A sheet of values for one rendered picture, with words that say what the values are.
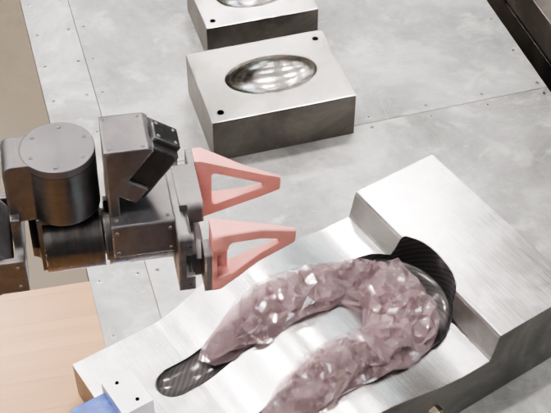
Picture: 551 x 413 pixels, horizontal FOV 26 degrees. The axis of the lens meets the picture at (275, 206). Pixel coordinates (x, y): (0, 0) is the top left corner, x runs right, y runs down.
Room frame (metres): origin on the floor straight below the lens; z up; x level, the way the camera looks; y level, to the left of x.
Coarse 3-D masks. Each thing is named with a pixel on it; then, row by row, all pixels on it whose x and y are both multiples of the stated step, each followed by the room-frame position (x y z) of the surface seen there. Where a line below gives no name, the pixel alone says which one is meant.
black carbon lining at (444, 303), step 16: (400, 240) 0.92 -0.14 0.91; (416, 240) 0.92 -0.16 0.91; (368, 256) 0.92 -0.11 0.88; (384, 256) 0.93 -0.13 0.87; (400, 256) 0.92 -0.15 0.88; (416, 256) 0.91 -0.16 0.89; (432, 256) 0.90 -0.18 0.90; (416, 272) 0.91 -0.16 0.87; (432, 272) 0.90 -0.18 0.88; (448, 272) 0.87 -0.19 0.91; (432, 288) 0.88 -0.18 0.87; (448, 288) 0.87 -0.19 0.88; (448, 304) 0.86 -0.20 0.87; (448, 320) 0.83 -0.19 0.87; (176, 368) 0.78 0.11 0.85; (192, 368) 0.78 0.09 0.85; (208, 368) 0.78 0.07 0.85; (160, 384) 0.76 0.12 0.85; (176, 384) 0.76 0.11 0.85; (192, 384) 0.76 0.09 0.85
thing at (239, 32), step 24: (192, 0) 1.46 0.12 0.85; (216, 0) 1.45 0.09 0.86; (240, 0) 1.47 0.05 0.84; (264, 0) 1.47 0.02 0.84; (288, 0) 1.45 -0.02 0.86; (312, 0) 1.45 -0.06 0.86; (216, 24) 1.39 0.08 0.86; (240, 24) 1.39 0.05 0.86; (264, 24) 1.40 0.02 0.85; (288, 24) 1.41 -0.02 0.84; (312, 24) 1.42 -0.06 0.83; (216, 48) 1.38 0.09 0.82
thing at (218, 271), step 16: (208, 224) 0.65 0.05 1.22; (224, 224) 0.65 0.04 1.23; (240, 224) 0.65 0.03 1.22; (256, 224) 0.66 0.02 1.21; (208, 240) 0.65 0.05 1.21; (224, 240) 0.64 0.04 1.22; (240, 240) 0.64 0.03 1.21; (272, 240) 0.66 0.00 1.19; (288, 240) 0.66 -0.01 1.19; (192, 256) 0.65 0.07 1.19; (208, 256) 0.63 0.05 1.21; (224, 256) 0.64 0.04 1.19; (240, 256) 0.65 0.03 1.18; (256, 256) 0.65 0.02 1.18; (208, 272) 0.63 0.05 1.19; (224, 272) 0.64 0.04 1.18; (240, 272) 0.64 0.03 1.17; (208, 288) 0.63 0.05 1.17
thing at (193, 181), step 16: (192, 160) 0.72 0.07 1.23; (208, 160) 0.72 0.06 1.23; (224, 160) 0.73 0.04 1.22; (176, 176) 0.70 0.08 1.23; (192, 176) 0.70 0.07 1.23; (208, 176) 0.72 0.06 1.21; (240, 176) 0.72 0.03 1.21; (256, 176) 0.72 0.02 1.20; (272, 176) 0.73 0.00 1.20; (176, 192) 0.68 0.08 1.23; (192, 192) 0.68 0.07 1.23; (208, 192) 0.72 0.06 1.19; (224, 192) 0.73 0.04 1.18; (240, 192) 0.73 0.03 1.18; (256, 192) 0.72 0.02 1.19; (192, 208) 0.67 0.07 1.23; (208, 208) 0.72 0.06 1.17; (224, 208) 0.72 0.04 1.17; (192, 224) 0.66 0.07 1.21
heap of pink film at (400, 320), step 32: (256, 288) 0.85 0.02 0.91; (288, 288) 0.84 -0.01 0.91; (320, 288) 0.85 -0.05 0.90; (352, 288) 0.86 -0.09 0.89; (384, 288) 0.86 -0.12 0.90; (416, 288) 0.86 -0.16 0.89; (224, 320) 0.82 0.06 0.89; (256, 320) 0.80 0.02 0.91; (288, 320) 0.81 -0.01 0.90; (384, 320) 0.81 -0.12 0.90; (416, 320) 0.82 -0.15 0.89; (224, 352) 0.79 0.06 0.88; (320, 352) 0.76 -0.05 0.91; (352, 352) 0.75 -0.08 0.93; (384, 352) 0.76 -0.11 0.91; (416, 352) 0.78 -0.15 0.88; (288, 384) 0.72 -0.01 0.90; (320, 384) 0.72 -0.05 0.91; (352, 384) 0.72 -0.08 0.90
